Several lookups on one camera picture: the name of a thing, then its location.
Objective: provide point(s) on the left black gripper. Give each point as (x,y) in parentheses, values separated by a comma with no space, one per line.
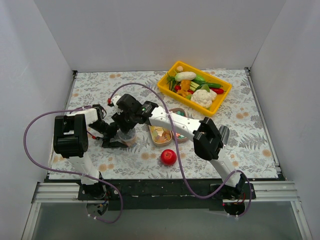
(110,136)

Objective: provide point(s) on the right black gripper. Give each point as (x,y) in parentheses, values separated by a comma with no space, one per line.
(126,127)

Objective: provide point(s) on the silver jar lid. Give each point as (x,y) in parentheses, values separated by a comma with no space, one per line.
(127,137)

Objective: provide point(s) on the clear glass jar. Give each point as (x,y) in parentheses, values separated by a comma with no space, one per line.
(129,142)

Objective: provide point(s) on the beige tray gummy candies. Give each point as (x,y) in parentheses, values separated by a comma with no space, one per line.
(160,136)

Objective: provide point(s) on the pink tray colourful candies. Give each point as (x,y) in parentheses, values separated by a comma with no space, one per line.
(179,137)

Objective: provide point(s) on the metal scoop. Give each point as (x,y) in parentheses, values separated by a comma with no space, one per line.
(225,133)

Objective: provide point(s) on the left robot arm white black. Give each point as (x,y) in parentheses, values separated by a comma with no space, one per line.
(71,141)

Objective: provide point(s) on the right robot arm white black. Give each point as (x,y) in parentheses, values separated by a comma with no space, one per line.
(208,140)

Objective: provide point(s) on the yellow plastic bin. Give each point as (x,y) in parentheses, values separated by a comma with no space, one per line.
(164,86)

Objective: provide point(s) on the red apple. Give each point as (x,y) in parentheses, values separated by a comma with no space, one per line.
(168,157)

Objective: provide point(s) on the orange yellow pepper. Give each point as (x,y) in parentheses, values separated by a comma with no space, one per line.
(184,88)

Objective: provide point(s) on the white eggplant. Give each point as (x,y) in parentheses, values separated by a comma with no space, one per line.
(185,75)

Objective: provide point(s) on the small beige mushroom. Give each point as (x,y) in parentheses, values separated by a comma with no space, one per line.
(179,68)

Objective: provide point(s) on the white cauliflower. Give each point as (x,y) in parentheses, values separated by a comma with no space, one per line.
(204,98)

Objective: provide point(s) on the green cucumber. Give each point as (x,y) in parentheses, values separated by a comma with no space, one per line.
(210,84)

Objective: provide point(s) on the red chili pepper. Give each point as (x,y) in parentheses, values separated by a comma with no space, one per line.
(218,91)

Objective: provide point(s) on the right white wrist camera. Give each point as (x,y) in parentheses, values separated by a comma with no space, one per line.
(113,103)

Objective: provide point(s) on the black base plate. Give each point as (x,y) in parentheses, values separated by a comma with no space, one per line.
(158,194)

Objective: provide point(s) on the aluminium rail frame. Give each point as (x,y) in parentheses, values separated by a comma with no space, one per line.
(67,192)

